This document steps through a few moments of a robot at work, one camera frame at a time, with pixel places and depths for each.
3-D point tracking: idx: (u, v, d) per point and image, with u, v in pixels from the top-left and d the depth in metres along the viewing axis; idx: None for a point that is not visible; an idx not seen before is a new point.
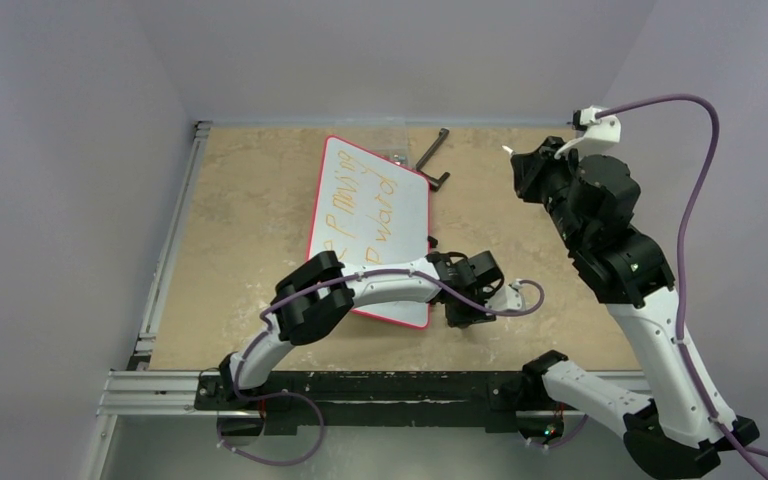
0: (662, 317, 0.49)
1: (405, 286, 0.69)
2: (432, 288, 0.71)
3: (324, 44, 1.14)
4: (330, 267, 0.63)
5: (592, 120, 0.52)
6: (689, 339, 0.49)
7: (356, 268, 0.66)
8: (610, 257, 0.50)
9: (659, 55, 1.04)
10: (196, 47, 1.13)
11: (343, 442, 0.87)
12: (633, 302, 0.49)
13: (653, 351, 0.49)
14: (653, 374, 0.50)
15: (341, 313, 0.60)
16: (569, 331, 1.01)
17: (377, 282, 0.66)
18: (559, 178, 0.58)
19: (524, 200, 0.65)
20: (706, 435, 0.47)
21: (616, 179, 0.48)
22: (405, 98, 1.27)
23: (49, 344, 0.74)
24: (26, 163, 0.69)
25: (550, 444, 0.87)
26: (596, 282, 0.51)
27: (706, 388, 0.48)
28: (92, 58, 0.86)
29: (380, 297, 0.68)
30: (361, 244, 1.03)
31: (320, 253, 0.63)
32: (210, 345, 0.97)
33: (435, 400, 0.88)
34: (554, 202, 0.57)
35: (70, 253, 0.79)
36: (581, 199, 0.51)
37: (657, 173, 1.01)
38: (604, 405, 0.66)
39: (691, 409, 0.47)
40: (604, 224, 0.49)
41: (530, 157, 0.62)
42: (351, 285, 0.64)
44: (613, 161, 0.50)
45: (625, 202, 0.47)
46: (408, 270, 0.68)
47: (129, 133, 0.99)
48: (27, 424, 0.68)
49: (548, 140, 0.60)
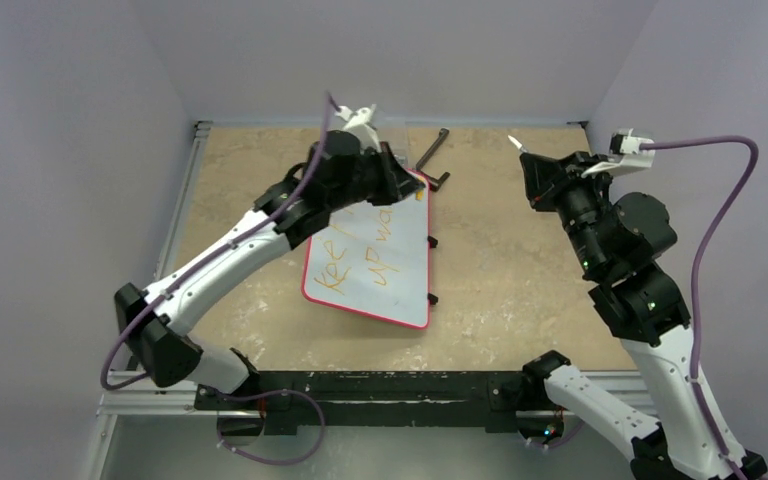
0: (676, 355, 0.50)
1: (238, 263, 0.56)
2: (271, 233, 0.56)
3: (323, 43, 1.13)
4: (127, 303, 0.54)
5: (633, 150, 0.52)
6: (704, 378, 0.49)
7: (167, 281, 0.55)
8: (629, 296, 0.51)
9: (657, 54, 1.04)
10: (195, 46, 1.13)
11: (343, 442, 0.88)
12: (649, 342, 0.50)
13: (667, 389, 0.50)
14: (666, 408, 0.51)
15: (165, 345, 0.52)
16: (569, 331, 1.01)
17: (196, 285, 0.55)
18: (580, 200, 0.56)
19: (535, 207, 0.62)
20: (716, 471, 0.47)
21: (654, 226, 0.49)
22: (406, 98, 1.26)
23: (49, 344, 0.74)
24: (27, 163, 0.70)
25: (550, 444, 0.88)
26: (611, 316, 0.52)
27: (719, 426, 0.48)
28: (91, 58, 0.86)
29: (221, 288, 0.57)
30: (361, 245, 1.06)
31: (117, 294, 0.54)
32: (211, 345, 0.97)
33: (435, 400, 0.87)
34: (573, 225, 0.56)
35: (70, 253, 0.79)
36: (611, 238, 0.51)
37: (658, 173, 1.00)
38: (609, 424, 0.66)
39: (701, 445, 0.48)
40: (632, 266, 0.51)
41: (549, 168, 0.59)
42: (162, 308, 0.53)
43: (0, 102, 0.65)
44: (653, 202, 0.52)
45: (660, 249, 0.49)
46: (228, 246, 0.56)
47: (129, 132, 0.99)
48: (26, 423, 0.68)
49: (576, 155, 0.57)
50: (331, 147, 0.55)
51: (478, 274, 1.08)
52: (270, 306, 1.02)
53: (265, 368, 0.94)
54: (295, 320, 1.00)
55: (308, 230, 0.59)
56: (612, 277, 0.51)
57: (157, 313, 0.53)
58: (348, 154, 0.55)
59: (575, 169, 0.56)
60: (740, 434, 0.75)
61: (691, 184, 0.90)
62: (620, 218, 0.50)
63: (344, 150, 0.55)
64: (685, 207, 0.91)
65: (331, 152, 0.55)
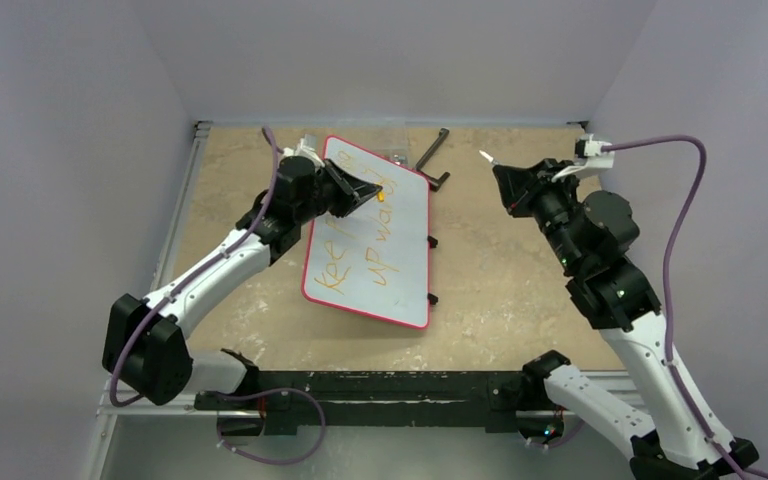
0: (651, 339, 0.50)
1: (230, 272, 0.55)
2: (256, 245, 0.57)
3: (323, 43, 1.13)
4: (130, 305, 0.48)
5: (597, 152, 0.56)
6: (679, 359, 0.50)
7: (165, 287, 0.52)
8: (601, 288, 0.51)
9: (656, 54, 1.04)
10: (195, 46, 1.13)
11: (343, 442, 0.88)
12: (622, 327, 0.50)
13: (646, 374, 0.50)
14: (648, 395, 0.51)
15: (176, 344, 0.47)
16: (569, 331, 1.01)
17: (197, 289, 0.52)
18: (554, 203, 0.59)
19: (512, 214, 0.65)
20: (703, 455, 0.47)
21: (619, 219, 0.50)
22: (406, 98, 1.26)
23: (49, 343, 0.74)
24: (26, 163, 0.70)
25: (550, 444, 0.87)
26: (584, 308, 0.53)
27: (701, 408, 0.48)
28: (90, 57, 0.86)
29: (214, 296, 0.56)
30: (361, 245, 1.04)
31: (113, 305, 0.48)
32: (211, 344, 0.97)
33: (436, 400, 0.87)
34: (549, 226, 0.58)
35: (69, 253, 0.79)
36: (582, 232, 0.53)
37: (658, 172, 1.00)
38: (610, 423, 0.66)
39: (687, 429, 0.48)
40: (602, 258, 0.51)
41: (521, 175, 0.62)
42: (168, 311, 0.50)
43: None
44: (616, 197, 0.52)
45: (626, 241, 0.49)
46: (220, 255, 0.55)
47: (129, 132, 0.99)
48: (25, 424, 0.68)
49: (544, 163, 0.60)
50: (291, 171, 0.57)
51: (478, 274, 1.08)
52: (270, 305, 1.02)
53: (265, 368, 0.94)
54: (295, 320, 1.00)
55: (285, 245, 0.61)
56: (583, 270, 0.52)
57: (163, 315, 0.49)
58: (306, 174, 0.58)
59: (546, 175, 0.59)
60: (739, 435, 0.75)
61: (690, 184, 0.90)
62: (587, 213, 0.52)
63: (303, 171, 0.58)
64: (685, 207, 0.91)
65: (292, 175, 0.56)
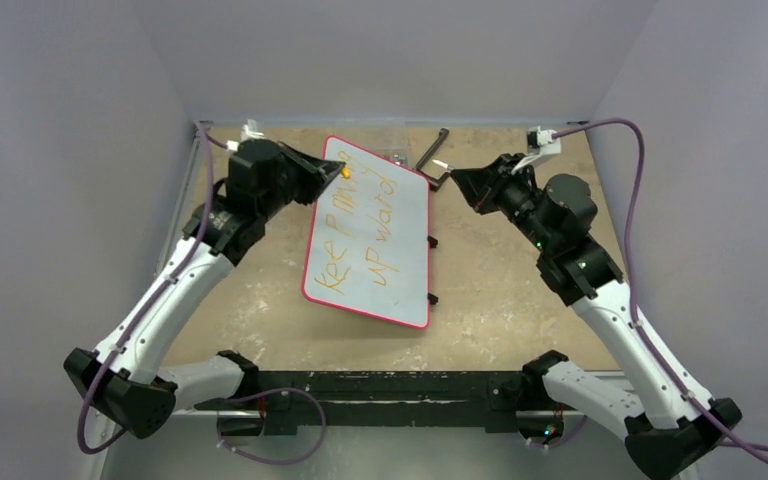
0: (616, 304, 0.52)
1: (183, 297, 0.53)
2: (207, 255, 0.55)
3: (323, 43, 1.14)
4: (78, 368, 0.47)
5: (548, 140, 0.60)
6: (645, 321, 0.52)
7: (114, 335, 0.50)
8: (568, 265, 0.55)
9: (655, 54, 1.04)
10: (195, 47, 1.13)
11: (343, 442, 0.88)
12: (586, 294, 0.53)
13: (616, 340, 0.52)
14: (624, 364, 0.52)
15: (136, 398, 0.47)
16: (569, 331, 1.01)
17: (147, 331, 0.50)
18: (517, 193, 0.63)
19: (481, 212, 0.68)
20: (683, 413, 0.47)
21: (578, 198, 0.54)
22: (405, 98, 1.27)
23: (49, 343, 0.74)
24: (27, 164, 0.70)
25: (550, 444, 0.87)
26: (554, 285, 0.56)
27: (672, 368, 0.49)
28: (90, 58, 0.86)
29: (172, 327, 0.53)
30: (361, 244, 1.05)
31: (65, 367, 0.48)
32: (211, 345, 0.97)
33: (436, 400, 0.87)
34: (518, 216, 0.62)
35: (69, 253, 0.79)
36: (546, 214, 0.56)
37: (657, 172, 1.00)
38: (605, 408, 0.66)
39: (662, 388, 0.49)
40: (565, 236, 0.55)
41: (480, 175, 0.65)
42: (119, 363, 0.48)
43: None
44: (573, 179, 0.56)
45: (585, 219, 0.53)
46: (167, 281, 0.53)
47: (129, 132, 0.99)
48: (24, 424, 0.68)
49: (502, 159, 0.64)
50: (251, 154, 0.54)
51: (478, 274, 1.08)
52: (270, 306, 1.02)
53: (265, 368, 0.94)
54: (295, 320, 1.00)
55: (245, 243, 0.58)
56: (550, 248, 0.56)
57: (116, 370, 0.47)
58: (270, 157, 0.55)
59: (505, 169, 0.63)
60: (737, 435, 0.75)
61: (688, 184, 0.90)
62: (549, 195, 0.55)
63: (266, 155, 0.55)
64: (684, 206, 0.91)
65: (252, 160, 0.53)
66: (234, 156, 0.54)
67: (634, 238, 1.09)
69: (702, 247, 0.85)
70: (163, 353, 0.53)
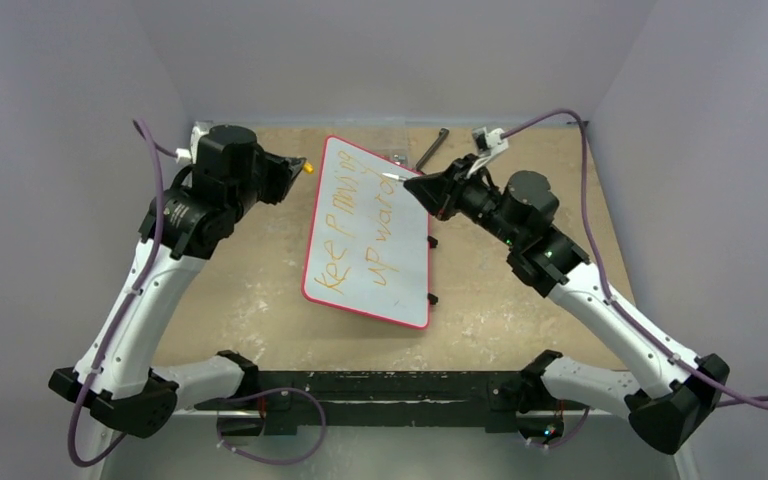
0: (588, 285, 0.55)
1: (152, 307, 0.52)
2: (168, 260, 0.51)
3: (322, 43, 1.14)
4: (64, 389, 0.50)
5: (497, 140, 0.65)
6: (618, 294, 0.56)
7: (91, 355, 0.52)
8: (537, 258, 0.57)
9: (655, 54, 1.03)
10: (195, 47, 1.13)
11: (343, 442, 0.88)
12: (558, 280, 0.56)
13: (596, 319, 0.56)
14: (611, 341, 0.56)
15: (121, 414, 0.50)
16: (569, 331, 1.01)
17: (120, 349, 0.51)
18: (477, 195, 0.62)
19: (444, 219, 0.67)
20: (673, 376, 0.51)
21: (539, 194, 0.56)
22: (406, 98, 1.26)
23: (49, 343, 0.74)
24: (26, 163, 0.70)
25: (550, 444, 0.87)
26: (526, 278, 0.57)
27: (653, 334, 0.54)
28: (90, 58, 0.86)
29: (150, 337, 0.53)
30: (361, 244, 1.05)
31: (52, 387, 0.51)
32: (210, 345, 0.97)
33: (436, 400, 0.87)
34: (482, 217, 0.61)
35: (69, 252, 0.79)
36: (511, 212, 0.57)
37: (657, 172, 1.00)
38: (605, 391, 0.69)
39: (649, 357, 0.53)
40: (531, 230, 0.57)
41: (437, 182, 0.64)
42: (100, 383, 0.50)
43: None
44: (530, 175, 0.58)
45: (549, 212, 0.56)
46: (131, 294, 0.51)
47: (129, 132, 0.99)
48: (23, 424, 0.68)
49: (455, 165, 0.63)
50: (223, 137, 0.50)
51: (478, 274, 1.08)
52: (270, 305, 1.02)
53: (265, 368, 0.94)
54: (295, 320, 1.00)
55: (212, 236, 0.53)
56: (518, 244, 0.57)
57: (96, 391, 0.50)
58: (245, 142, 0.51)
59: (461, 175, 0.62)
60: (736, 435, 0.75)
61: (687, 184, 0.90)
62: (511, 193, 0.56)
63: (239, 139, 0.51)
64: (683, 207, 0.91)
65: (225, 142, 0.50)
66: (204, 139, 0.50)
67: (635, 238, 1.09)
69: (701, 247, 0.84)
70: (150, 358, 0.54)
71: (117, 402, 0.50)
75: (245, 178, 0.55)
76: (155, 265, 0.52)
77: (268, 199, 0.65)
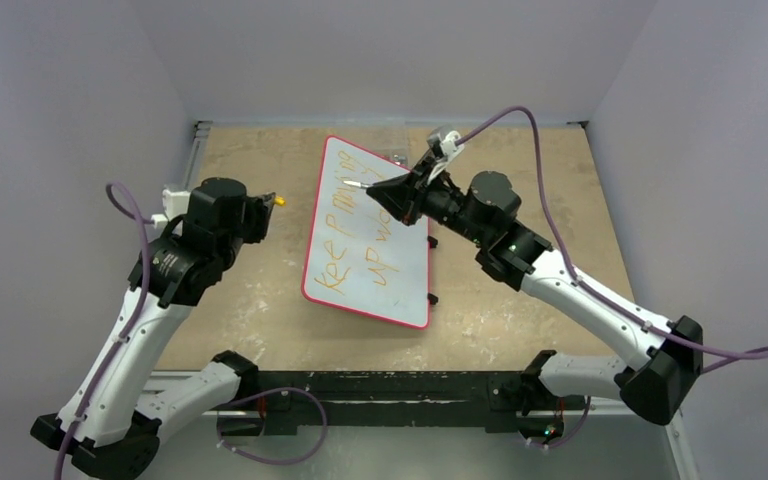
0: (554, 271, 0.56)
1: (139, 353, 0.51)
2: (157, 307, 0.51)
3: (322, 42, 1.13)
4: (44, 436, 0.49)
5: (453, 148, 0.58)
6: (583, 274, 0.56)
7: (74, 401, 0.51)
8: (504, 254, 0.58)
9: (655, 53, 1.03)
10: (194, 46, 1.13)
11: (343, 442, 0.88)
12: (525, 270, 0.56)
13: (566, 301, 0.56)
14: (585, 319, 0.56)
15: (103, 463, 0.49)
16: (569, 331, 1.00)
17: (104, 396, 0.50)
18: (441, 198, 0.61)
19: (410, 224, 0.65)
20: (648, 344, 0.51)
21: (499, 194, 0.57)
22: (406, 97, 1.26)
23: (48, 343, 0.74)
24: (26, 162, 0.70)
25: (550, 444, 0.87)
26: (495, 275, 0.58)
27: (622, 306, 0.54)
28: (89, 57, 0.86)
29: (136, 385, 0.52)
30: (361, 244, 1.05)
31: (33, 434, 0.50)
32: (210, 346, 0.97)
33: (436, 400, 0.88)
34: (448, 220, 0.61)
35: (69, 252, 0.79)
36: (476, 213, 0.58)
37: (657, 172, 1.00)
38: (596, 375, 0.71)
39: (623, 329, 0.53)
40: (497, 229, 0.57)
41: (400, 190, 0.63)
42: (81, 431, 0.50)
43: None
44: (489, 176, 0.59)
45: (511, 210, 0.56)
46: (117, 341, 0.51)
47: (128, 131, 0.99)
48: (22, 425, 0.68)
49: (414, 173, 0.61)
50: (213, 191, 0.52)
51: (478, 274, 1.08)
52: (270, 306, 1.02)
53: (265, 368, 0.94)
54: (295, 320, 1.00)
55: (200, 284, 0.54)
56: (486, 243, 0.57)
57: (79, 439, 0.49)
58: (235, 195, 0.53)
59: (421, 183, 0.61)
60: (736, 435, 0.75)
61: (687, 183, 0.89)
62: (475, 195, 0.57)
63: (230, 193, 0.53)
64: (683, 206, 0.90)
65: (215, 195, 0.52)
66: (196, 193, 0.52)
67: (635, 238, 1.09)
69: (701, 247, 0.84)
70: (134, 402, 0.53)
71: (99, 450, 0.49)
75: (236, 228, 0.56)
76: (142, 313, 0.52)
77: (253, 239, 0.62)
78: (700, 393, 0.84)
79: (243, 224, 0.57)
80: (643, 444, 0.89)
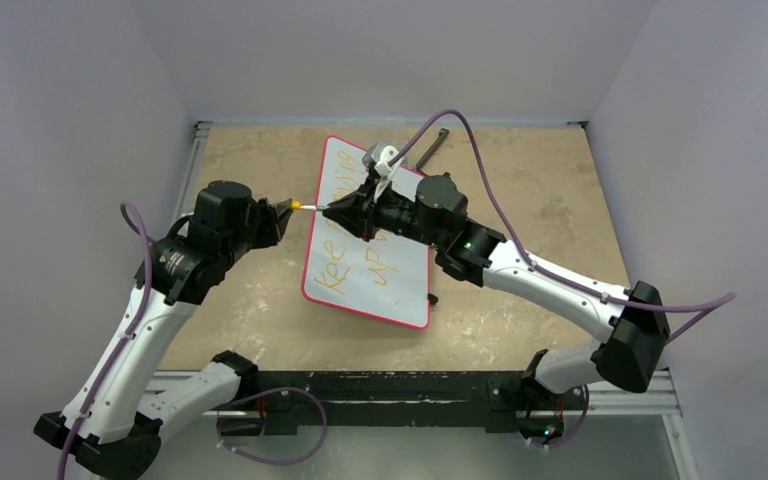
0: (510, 259, 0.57)
1: (144, 350, 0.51)
2: (163, 304, 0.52)
3: (322, 42, 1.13)
4: (48, 434, 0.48)
5: (388, 169, 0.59)
6: (538, 259, 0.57)
7: (79, 399, 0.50)
8: (461, 253, 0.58)
9: (654, 53, 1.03)
10: (194, 47, 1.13)
11: (343, 442, 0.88)
12: (481, 265, 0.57)
13: (527, 287, 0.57)
14: (549, 303, 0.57)
15: (106, 459, 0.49)
16: (569, 331, 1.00)
17: (108, 392, 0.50)
18: (391, 210, 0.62)
19: (370, 238, 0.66)
20: (609, 314, 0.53)
21: (445, 195, 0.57)
22: (406, 97, 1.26)
23: (48, 343, 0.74)
24: (26, 163, 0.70)
25: (550, 444, 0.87)
26: (457, 275, 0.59)
27: (580, 282, 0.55)
28: (88, 56, 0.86)
29: (141, 382, 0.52)
30: (359, 245, 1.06)
31: (37, 431, 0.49)
32: (209, 345, 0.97)
33: (436, 401, 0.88)
34: (404, 229, 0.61)
35: (70, 251, 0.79)
36: (427, 219, 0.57)
37: (656, 172, 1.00)
38: (577, 359, 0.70)
39: (583, 304, 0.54)
40: (450, 230, 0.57)
41: (352, 210, 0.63)
42: (84, 428, 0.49)
43: None
44: (434, 179, 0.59)
45: (460, 210, 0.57)
46: (124, 337, 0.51)
47: (128, 131, 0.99)
48: (21, 425, 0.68)
49: (359, 195, 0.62)
50: (220, 193, 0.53)
51: None
52: (270, 305, 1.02)
53: (265, 368, 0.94)
54: (294, 320, 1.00)
55: (206, 282, 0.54)
56: (441, 245, 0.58)
57: (83, 435, 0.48)
58: (241, 198, 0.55)
59: (368, 202, 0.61)
60: (734, 435, 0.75)
61: (686, 184, 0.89)
62: (422, 201, 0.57)
63: (237, 195, 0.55)
64: (682, 207, 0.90)
65: (222, 196, 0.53)
66: (203, 194, 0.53)
67: (636, 237, 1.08)
69: (701, 247, 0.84)
70: (139, 401, 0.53)
71: (103, 446, 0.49)
75: (240, 231, 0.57)
76: (148, 309, 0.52)
77: (263, 245, 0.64)
78: (700, 394, 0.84)
79: (248, 227, 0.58)
80: (643, 444, 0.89)
